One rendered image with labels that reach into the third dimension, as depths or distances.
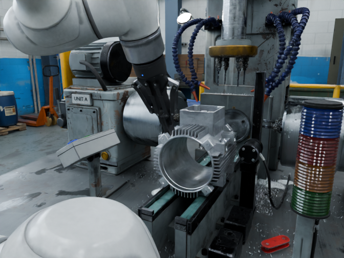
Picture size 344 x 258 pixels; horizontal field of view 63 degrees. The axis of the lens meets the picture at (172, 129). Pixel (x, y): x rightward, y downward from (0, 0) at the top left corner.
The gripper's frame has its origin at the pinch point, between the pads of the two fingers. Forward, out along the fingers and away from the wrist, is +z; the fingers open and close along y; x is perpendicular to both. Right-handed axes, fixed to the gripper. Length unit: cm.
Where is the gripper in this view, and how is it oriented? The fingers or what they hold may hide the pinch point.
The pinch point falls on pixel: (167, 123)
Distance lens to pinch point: 76.1
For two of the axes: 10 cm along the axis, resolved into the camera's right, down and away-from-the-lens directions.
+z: 2.2, 7.3, 6.4
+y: -9.0, -1.0, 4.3
